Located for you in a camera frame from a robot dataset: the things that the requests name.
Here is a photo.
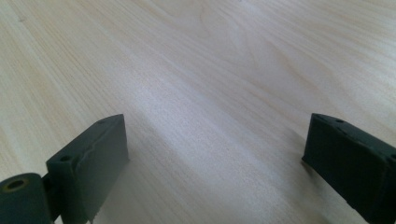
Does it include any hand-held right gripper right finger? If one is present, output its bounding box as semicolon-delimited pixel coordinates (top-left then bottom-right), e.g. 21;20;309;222
301;112;396;224

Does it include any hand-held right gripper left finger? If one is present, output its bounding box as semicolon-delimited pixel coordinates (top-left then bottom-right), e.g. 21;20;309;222
46;113;130;224

